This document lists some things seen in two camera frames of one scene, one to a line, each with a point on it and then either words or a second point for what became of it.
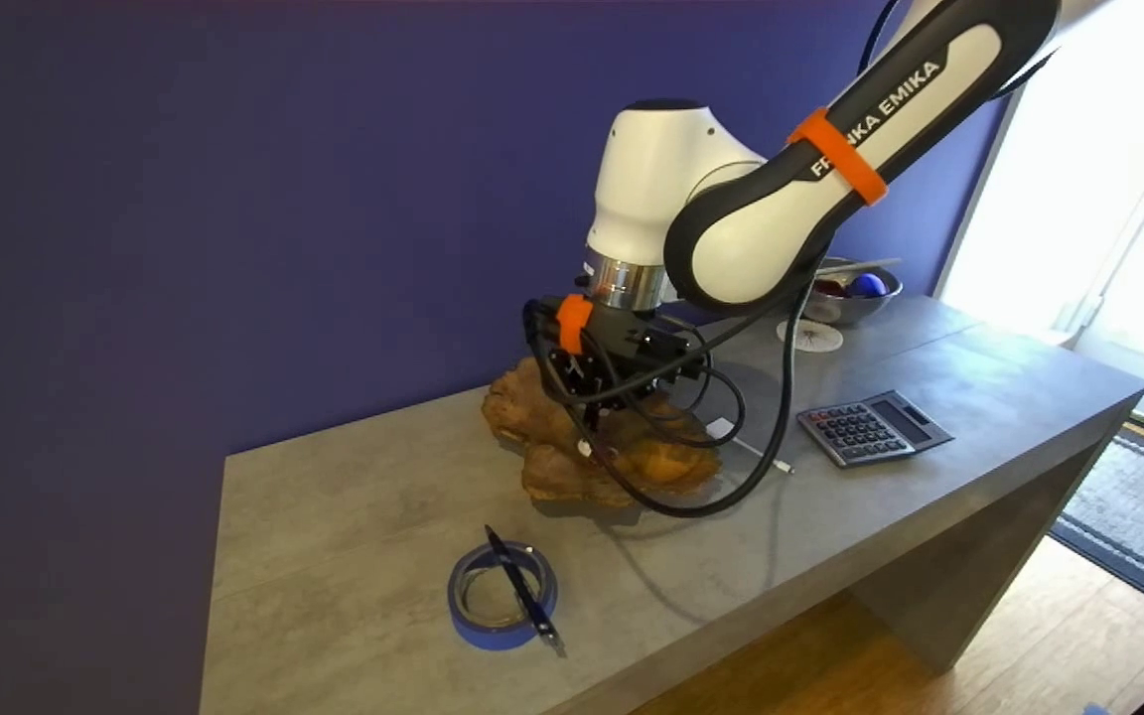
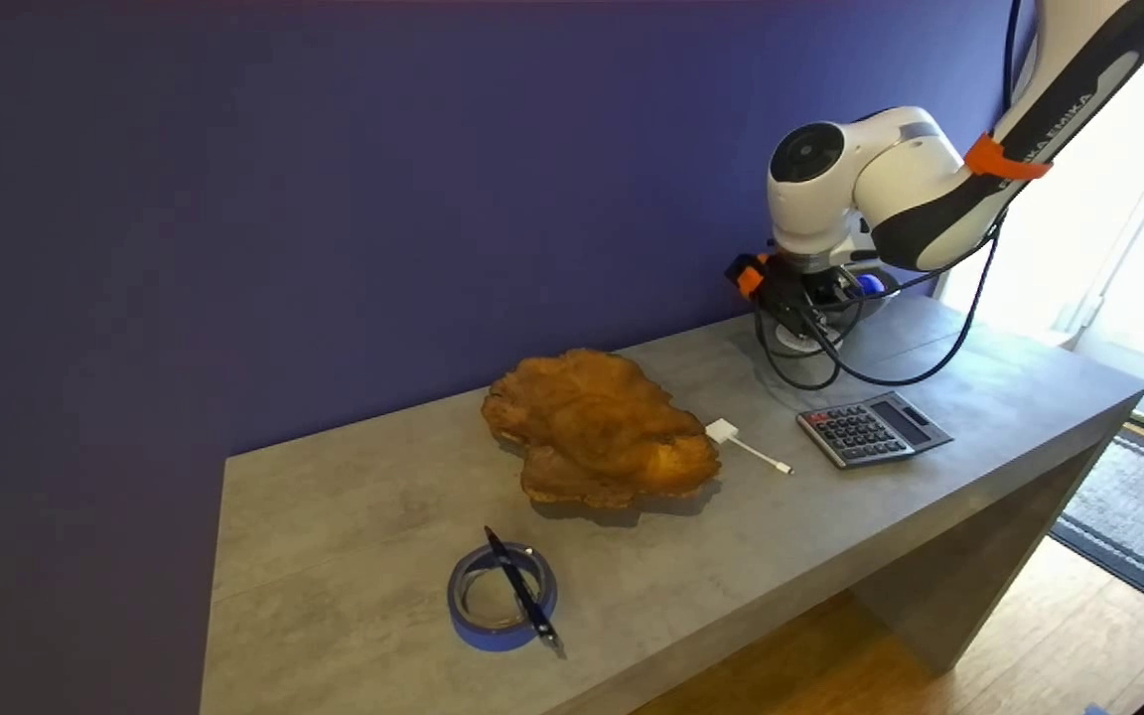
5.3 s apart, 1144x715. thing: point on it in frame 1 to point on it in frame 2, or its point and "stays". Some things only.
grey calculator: (879, 427) stays
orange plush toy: (597, 462) stays
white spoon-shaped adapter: (725, 430) stays
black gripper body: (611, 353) to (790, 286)
